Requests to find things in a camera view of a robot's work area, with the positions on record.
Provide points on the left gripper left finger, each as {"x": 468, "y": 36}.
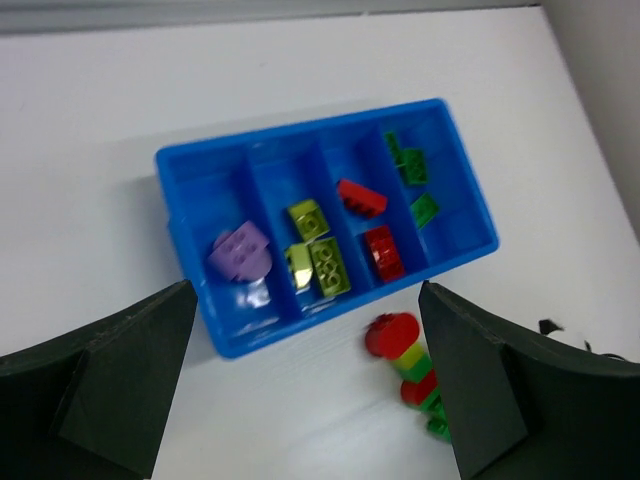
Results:
{"x": 93, "y": 403}

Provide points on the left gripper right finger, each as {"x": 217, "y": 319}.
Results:
{"x": 523, "y": 406}

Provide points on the red yellow green lego stack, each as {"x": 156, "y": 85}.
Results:
{"x": 394, "y": 337}

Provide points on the red lego brick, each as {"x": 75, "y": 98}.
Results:
{"x": 360, "y": 199}
{"x": 386, "y": 258}

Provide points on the purple lego brick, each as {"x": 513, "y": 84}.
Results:
{"x": 242, "y": 255}

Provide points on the long green lego brick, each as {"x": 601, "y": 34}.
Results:
{"x": 424, "y": 209}

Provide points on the long lime lego brick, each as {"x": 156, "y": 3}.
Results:
{"x": 329, "y": 267}

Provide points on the rounded green lego brick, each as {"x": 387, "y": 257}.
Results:
{"x": 300, "y": 265}

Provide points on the dark green lego brick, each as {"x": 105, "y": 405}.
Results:
{"x": 410, "y": 162}

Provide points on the small lime lego brick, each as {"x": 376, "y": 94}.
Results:
{"x": 308, "y": 219}

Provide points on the blue divided plastic bin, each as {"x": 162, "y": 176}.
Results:
{"x": 284, "y": 228}

